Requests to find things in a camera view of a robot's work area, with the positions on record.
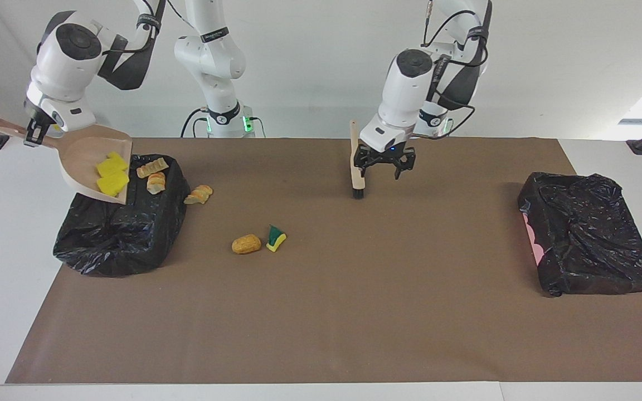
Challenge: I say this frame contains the beige brush black bristles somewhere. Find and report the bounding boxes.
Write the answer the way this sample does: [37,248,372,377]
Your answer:
[349,120,367,200]

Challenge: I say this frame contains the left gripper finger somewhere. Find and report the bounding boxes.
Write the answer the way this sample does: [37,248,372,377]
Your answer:
[393,148,417,180]
[353,146,380,180]

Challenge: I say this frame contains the beige plastic dustpan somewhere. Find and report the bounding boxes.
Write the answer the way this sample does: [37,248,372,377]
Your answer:
[0,118,134,207]

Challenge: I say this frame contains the orange beige striped sponge piece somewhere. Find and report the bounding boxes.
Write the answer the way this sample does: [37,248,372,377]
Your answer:
[183,184,214,206]

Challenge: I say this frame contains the brown paper table mat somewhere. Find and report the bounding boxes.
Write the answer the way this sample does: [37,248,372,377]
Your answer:
[5,138,642,385]

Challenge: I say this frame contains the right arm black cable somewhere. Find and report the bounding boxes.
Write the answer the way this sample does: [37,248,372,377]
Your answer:
[98,0,199,56]

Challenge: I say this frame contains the green and yellow sponge piece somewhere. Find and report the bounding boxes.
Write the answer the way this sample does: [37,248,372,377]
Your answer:
[266,224,288,253]

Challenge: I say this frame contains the brown bread-shaped sponge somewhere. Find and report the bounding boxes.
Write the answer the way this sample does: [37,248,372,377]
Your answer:
[231,233,262,255]

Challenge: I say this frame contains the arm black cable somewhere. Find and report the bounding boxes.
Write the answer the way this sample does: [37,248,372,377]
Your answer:
[422,0,492,140]
[98,0,199,56]

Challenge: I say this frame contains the black bag lined pink bin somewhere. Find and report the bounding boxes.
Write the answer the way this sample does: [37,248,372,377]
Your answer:
[517,172,642,297]

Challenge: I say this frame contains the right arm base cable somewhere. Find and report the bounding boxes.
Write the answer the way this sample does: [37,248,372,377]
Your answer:
[181,107,213,138]

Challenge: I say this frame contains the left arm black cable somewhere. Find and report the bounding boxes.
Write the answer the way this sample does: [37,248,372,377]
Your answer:
[422,0,492,140]

